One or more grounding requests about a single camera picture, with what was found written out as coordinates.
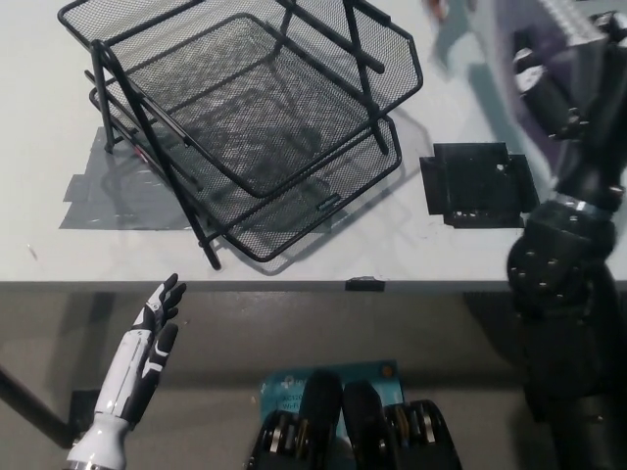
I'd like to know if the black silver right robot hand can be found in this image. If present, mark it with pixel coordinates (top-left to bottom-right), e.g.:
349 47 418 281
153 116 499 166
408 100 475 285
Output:
511 13 627 212

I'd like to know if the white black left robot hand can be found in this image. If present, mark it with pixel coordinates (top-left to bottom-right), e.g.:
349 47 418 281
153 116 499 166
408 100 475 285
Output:
95 273 188 426

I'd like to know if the person hand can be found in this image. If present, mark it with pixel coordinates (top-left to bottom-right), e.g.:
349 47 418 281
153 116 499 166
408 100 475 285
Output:
422 0 453 24

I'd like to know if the robot left black body block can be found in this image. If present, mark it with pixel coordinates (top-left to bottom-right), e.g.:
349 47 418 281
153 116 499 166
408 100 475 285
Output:
249 370 344 470

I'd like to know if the black mesh two-tier file tray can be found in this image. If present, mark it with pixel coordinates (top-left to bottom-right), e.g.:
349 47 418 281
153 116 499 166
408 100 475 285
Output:
57 0 425 273

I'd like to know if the black table leg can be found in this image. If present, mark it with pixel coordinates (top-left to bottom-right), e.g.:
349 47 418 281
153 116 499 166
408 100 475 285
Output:
0 366 74 449

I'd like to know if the black tape patch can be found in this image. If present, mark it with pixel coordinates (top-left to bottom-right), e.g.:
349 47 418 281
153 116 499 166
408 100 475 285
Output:
419 141 540 230

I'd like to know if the grey tape patch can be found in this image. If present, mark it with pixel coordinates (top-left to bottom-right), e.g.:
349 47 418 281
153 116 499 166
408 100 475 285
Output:
58 125 339 230

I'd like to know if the small black tape strip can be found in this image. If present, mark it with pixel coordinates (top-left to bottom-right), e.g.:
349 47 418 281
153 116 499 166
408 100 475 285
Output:
345 276 386 294

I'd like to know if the teal cardboard box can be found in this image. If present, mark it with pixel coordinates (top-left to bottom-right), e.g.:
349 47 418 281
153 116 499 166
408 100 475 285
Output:
259 360 406 442

